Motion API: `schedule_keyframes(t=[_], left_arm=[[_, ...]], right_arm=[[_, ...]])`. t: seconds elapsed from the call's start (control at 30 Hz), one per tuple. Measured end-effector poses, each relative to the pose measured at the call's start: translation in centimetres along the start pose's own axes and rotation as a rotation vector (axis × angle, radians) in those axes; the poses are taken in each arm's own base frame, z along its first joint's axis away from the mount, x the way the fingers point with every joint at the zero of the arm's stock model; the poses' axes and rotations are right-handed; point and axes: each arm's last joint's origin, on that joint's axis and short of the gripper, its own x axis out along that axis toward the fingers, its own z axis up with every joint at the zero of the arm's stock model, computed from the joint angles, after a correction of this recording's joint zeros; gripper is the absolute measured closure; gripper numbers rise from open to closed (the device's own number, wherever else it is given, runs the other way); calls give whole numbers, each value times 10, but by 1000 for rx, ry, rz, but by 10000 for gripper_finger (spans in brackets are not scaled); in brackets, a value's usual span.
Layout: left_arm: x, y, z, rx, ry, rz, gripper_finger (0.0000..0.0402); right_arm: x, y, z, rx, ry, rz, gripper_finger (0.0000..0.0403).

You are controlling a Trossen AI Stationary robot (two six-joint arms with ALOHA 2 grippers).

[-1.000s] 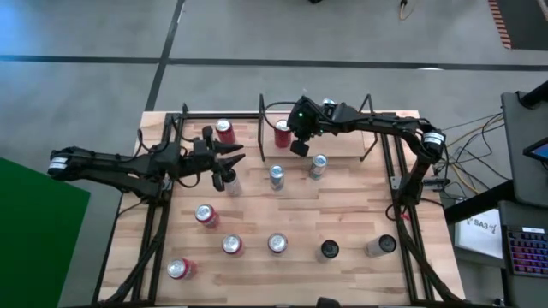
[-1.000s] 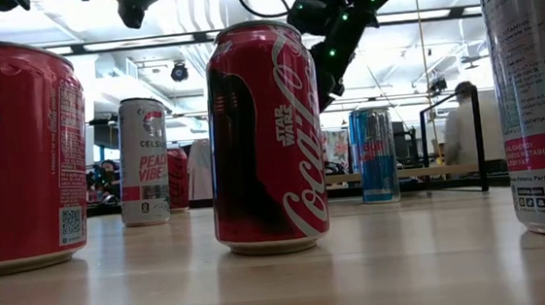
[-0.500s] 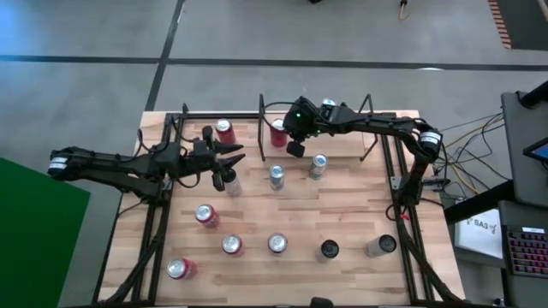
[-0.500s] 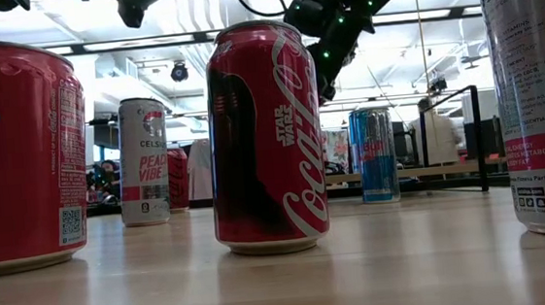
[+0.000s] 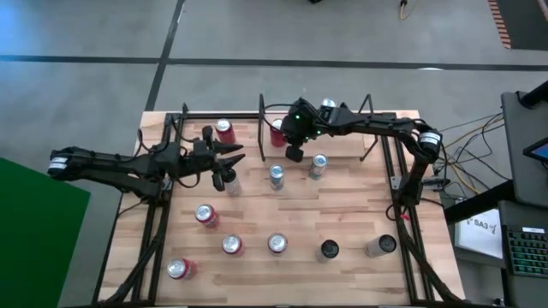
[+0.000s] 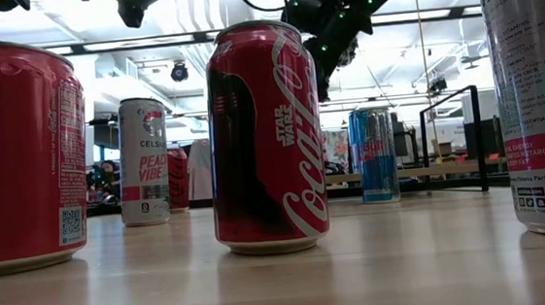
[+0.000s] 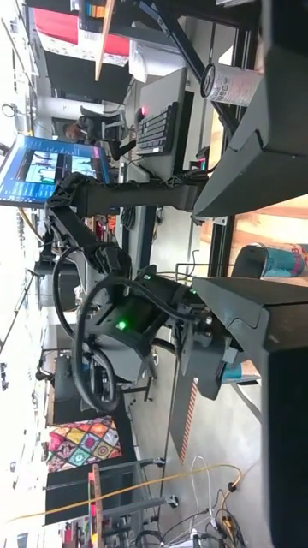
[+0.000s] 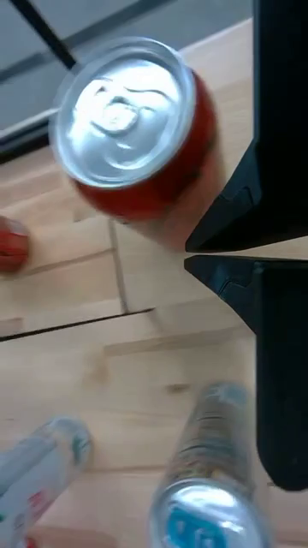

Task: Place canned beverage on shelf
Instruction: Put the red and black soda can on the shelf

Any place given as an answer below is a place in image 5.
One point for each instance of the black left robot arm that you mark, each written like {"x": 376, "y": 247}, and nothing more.
{"x": 107, "y": 164}

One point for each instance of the green floor mat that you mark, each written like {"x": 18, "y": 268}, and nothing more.
{"x": 34, "y": 239}

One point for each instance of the black aluminium rig frame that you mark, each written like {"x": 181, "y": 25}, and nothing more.
{"x": 240, "y": 115}

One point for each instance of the white can with black top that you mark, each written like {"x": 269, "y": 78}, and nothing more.
{"x": 381, "y": 246}

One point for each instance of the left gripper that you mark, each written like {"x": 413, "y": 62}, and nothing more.
{"x": 198, "y": 164}

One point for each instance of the red can black Coca-Cola script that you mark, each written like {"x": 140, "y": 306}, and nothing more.
{"x": 276, "y": 138}
{"x": 224, "y": 130}

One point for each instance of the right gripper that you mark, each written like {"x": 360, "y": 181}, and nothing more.
{"x": 308, "y": 137}

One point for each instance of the red Fanta can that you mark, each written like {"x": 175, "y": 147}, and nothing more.
{"x": 232, "y": 244}
{"x": 206, "y": 215}

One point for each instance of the orange black striped strip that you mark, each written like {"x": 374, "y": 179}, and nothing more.
{"x": 498, "y": 23}

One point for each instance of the red Star Wars Coca-Cola can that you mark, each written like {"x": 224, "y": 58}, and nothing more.
{"x": 278, "y": 243}

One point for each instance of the gray cart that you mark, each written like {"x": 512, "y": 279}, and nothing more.
{"x": 524, "y": 128}

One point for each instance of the backlit black keyboard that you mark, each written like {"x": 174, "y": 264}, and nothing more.
{"x": 528, "y": 252}

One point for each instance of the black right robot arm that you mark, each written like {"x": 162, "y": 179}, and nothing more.
{"x": 385, "y": 126}

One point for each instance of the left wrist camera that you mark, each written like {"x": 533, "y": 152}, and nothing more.
{"x": 200, "y": 149}

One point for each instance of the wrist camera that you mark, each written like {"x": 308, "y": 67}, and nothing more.
{"x": 200, "y": 149}
{"x": 310, "y": 120}

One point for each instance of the slim teal beverage can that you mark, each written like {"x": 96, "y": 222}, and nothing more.
{"x": 329, "y": 102}

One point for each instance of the gray side desk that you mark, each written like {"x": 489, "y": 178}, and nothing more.
{"x": 520, "y": 293}

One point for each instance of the silver metal bracket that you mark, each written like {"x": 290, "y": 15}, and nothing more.
{"x": 396, "y": 182}

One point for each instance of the dark floor mat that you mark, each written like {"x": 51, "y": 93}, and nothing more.
{"x": 528, "y": 23}

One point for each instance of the red soda can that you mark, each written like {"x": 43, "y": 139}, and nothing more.
{"x": 181, "y": 268}

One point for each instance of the blue silver Red Bull can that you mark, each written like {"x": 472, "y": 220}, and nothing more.
{"x": 319, "y": 164}
{"x": 277, "y": 176}

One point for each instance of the white Celsius Peach Vibe can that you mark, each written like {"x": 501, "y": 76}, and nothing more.
{"x": 234, "y": 188}

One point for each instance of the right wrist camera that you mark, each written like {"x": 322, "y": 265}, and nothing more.
{"x": 310, "y": 120}

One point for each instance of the tablet screen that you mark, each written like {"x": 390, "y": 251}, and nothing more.
{"x": 540, "y": 150}

